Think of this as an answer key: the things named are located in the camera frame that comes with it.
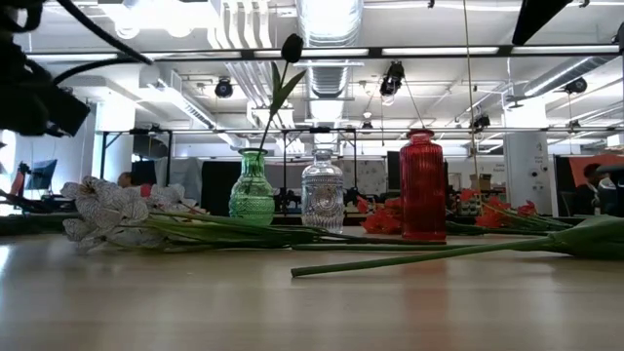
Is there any black overhead light bar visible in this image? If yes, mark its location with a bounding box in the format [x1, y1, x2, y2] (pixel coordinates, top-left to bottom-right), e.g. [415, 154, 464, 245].
[23, 44, 624, 62]

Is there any white building column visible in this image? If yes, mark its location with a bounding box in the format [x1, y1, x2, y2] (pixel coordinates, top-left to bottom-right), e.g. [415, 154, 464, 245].
[502, 104, 552, 218]

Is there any orange fabric partition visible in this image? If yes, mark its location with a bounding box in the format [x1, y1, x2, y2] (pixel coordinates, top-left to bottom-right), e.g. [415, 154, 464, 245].
[567, 153, 624, 189]

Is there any black ceiling-hung camera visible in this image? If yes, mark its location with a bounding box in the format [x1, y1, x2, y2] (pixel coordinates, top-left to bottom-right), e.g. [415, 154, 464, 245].
[378, 60, 407, 98]
[214, 77, 235, 99]
[470, 112, 492, 132]
[564, 76, 589, 96]

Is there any silver ceiling air duct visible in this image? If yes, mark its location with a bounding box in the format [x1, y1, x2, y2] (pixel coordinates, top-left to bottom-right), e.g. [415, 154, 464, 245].
[294, 0, 366, 98]

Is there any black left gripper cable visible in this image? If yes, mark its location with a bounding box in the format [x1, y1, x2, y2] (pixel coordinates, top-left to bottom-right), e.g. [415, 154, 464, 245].
[52, 0, 155, 85]

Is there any green glass vase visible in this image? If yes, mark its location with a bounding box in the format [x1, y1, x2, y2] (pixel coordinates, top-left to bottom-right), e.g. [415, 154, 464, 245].
[227, 147, 277, 226]

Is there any black office chair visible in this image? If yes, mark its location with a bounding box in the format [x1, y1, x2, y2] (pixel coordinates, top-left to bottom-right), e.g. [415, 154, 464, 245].
[595, 164, 624, 218]

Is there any person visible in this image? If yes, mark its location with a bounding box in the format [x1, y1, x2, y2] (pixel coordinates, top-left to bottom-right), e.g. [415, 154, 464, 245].
[573, 163, 608, 216]
[116, 170, 153, 199]

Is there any red artificial flower bunch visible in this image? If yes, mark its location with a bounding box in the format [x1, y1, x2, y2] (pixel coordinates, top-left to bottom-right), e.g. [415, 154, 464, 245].
[446, 188, 574, 238]
[354, 194, 405, 236]

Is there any clear glass vase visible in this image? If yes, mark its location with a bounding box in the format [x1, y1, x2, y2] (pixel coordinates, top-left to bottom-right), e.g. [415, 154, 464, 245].
[300, 148, 345, 235]

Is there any blue lit computer monitor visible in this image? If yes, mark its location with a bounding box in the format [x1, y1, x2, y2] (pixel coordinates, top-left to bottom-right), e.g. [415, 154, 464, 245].
[24, 158, 59, 192]

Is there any red ribbed glass vase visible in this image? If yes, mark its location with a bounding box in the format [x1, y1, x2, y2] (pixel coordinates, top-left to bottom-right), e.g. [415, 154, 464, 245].
[398, 128, 448, 243]

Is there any black artificial tulip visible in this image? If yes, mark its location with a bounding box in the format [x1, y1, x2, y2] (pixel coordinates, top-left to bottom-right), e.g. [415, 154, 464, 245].
[290, 214, 624, 279]
[256, 32, 308, 153]
[291, 242, 493, 253]

